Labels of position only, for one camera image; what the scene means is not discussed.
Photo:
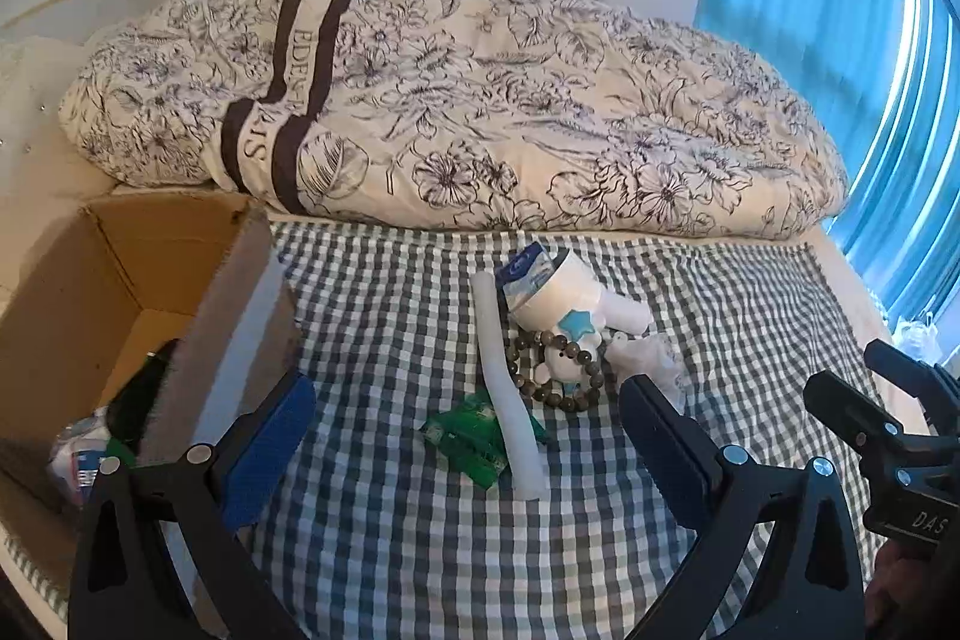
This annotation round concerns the white bear toy with star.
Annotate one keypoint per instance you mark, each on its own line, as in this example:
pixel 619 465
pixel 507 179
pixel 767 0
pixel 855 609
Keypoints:
pixel 570 359

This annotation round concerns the clear plastic bags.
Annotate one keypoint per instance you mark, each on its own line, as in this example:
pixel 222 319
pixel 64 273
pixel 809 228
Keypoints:
pixel 919 340

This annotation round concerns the clear plastic wrapper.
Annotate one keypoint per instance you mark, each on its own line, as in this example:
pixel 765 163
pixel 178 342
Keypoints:
pixel 645 359

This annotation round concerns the floral cream duvet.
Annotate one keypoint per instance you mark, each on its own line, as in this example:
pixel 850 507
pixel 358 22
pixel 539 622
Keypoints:
pixel 525 85

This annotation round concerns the white bed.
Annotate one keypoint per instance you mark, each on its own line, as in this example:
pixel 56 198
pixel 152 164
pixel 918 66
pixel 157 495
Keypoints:
pixel 847 280

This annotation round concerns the person's right hand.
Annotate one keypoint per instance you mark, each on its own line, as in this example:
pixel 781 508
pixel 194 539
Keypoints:
pixel 900 580

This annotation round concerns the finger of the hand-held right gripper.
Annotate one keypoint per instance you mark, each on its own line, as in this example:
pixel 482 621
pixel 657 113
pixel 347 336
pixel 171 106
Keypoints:
pixel 915 377
pixel 847 404

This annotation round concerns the white handheld fan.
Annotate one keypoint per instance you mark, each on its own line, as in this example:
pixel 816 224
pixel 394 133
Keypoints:
pixel 570 295

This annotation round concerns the white foam tube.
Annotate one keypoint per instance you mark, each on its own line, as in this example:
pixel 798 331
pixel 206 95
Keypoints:
pixel 517 430

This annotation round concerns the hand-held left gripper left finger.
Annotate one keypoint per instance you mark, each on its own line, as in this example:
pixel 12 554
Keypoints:
pixel 270 452

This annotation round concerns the blue tissue packet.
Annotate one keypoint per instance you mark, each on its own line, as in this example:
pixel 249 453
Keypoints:
pixel 525 269

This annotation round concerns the green checked cloth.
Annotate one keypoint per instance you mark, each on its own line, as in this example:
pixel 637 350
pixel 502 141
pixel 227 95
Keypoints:
pixel 412 325

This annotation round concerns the green white medicine box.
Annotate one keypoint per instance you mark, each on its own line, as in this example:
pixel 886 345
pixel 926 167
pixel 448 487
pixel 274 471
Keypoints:
pixel 118 452

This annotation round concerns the black case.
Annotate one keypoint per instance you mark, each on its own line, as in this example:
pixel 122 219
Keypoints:
pixel 139 400

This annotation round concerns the water bottle with blue label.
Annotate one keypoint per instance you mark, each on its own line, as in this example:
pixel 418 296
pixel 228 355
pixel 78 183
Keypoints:
pixel 79 452

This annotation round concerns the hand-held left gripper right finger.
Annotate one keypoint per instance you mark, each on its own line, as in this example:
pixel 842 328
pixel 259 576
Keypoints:
pixel 660 452

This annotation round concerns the green packet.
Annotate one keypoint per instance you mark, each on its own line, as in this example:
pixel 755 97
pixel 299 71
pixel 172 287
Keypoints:
pixel 465 437

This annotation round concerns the cardboard box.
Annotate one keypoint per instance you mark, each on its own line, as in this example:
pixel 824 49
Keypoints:
pixel 75 280

